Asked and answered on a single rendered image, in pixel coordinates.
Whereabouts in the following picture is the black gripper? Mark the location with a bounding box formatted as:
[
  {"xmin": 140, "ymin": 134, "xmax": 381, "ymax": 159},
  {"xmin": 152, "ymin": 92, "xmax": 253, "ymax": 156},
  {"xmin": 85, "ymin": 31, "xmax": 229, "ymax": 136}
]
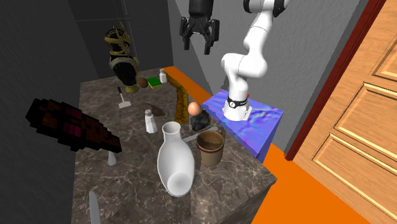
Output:
[{"xmin": 179, "ymin": 0, "xmax": 221, "ymax": 55}]

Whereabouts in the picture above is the green sponge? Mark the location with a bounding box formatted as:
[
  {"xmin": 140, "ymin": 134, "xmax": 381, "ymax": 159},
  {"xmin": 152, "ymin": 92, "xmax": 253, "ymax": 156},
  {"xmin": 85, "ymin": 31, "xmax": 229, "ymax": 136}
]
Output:
[{"xmin": 146, "ymin": 76, "xmax": 163, "ymax": 90}]

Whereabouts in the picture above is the yellow-brown curved figure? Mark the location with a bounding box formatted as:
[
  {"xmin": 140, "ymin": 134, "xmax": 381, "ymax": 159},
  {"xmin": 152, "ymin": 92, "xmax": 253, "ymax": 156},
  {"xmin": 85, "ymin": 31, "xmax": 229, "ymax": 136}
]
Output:
[{"xmin": 164, "ymin": 68, "xmax": 190, "ymax": 124}]

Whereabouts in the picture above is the pale orange egg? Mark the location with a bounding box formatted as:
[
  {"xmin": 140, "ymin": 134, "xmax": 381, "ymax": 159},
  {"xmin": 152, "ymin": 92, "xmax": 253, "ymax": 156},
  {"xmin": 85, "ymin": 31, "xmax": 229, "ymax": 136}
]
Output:
[{"xmin": 187, "ymin": 102, "xmax": 202, "ymax": 117}]

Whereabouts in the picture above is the black and gold bust figure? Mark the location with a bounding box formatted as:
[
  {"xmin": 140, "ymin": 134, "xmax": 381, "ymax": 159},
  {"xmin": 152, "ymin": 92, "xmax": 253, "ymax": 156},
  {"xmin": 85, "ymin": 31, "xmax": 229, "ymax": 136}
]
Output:
[{"xmin": 104, "ymin": 20, "xmax": 141, "ymax": 94}]

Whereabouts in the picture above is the flat brown plate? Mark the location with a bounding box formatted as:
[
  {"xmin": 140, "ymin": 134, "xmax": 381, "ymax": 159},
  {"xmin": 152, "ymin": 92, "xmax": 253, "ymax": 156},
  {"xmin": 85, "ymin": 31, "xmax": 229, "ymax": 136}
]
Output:
[{"xmin": 141, "ymin": 101, "xmax": 167, "ymax": 117}]

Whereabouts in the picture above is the black box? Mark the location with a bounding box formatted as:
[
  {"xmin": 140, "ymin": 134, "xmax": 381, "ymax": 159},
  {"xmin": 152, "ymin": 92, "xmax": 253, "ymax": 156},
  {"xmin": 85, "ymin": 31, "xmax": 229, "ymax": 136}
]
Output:
[{"xmin": 190, "ymin": 111, "xmax": 211, "ymax": 132}]

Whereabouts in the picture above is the large white shaker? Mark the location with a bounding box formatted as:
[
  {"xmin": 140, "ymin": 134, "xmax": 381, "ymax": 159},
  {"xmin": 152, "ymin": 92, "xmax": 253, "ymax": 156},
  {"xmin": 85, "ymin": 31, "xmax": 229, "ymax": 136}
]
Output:
[{"xmin": 144, "ymin": 108, "xmax": 158, "ymax": 134}]

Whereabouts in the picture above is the grey butter knife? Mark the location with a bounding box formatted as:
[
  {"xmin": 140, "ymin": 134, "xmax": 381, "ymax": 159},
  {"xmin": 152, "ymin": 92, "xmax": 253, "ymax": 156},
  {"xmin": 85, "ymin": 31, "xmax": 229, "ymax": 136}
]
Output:
[{"xmin": 182, "ymin": 125, "xmax": 219, "ymax": 143}]

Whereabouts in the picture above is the blue patterned robot stand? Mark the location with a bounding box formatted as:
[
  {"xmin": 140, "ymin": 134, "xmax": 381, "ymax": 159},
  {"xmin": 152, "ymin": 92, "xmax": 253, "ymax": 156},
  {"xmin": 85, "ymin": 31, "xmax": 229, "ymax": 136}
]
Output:
[{"xmin": 200, "ymin": 89, "xmax": 284, "ymax": 164}]

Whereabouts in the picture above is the brown crock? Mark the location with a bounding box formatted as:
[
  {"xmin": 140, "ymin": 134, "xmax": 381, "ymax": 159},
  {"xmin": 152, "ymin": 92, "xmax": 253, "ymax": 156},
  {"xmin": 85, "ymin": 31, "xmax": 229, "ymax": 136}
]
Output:
[{"xmin": 195, "ymin": 130, "xmax": 225, "ymax": 167}]

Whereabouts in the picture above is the white vase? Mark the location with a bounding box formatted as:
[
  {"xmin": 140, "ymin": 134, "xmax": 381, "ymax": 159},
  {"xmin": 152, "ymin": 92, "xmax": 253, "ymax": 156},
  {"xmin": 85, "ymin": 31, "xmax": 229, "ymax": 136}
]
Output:
[{"xmin": 157, "ymin": 121, "xmax": 196, "ymax": 197}]

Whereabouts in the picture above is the grey pointed utensil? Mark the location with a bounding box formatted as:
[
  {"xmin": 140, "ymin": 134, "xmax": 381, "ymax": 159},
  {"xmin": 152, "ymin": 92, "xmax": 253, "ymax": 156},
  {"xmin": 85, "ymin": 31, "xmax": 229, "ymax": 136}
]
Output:
[{"xmin": 107, "ymin": 150, "xmax": 118, "ymax": 167}]

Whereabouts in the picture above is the dark red blocky object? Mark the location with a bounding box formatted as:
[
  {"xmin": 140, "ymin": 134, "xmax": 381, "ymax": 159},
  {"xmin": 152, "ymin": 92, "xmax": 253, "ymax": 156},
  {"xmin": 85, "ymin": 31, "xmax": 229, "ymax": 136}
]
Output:
[{"xmin": 25, "ymin": 97, "xmax": 123, "ymax": 154}]

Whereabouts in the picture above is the wooden panel door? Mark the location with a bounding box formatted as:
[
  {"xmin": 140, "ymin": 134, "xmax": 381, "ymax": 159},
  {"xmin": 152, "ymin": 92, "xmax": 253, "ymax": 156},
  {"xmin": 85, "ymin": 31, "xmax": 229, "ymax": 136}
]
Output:
[{"xmin": 284, "ymin": 0, "xmax": 397, "ymax": 224}]

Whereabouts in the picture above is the grey knife blade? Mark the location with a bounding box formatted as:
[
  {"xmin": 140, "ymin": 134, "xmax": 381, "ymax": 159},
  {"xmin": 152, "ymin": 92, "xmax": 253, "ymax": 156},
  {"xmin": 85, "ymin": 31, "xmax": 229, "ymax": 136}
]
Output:
[{"xmin": 88, "ymin": 190, "xmax": 102, "ymax": 224}]

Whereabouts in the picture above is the white scraper with black handle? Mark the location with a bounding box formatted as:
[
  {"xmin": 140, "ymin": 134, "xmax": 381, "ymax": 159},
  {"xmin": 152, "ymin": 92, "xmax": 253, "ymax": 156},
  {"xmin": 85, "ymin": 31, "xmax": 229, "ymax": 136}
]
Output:
[{"xmin": 116, "ymin": 86, "xmax": 131, "ymax": 109}]

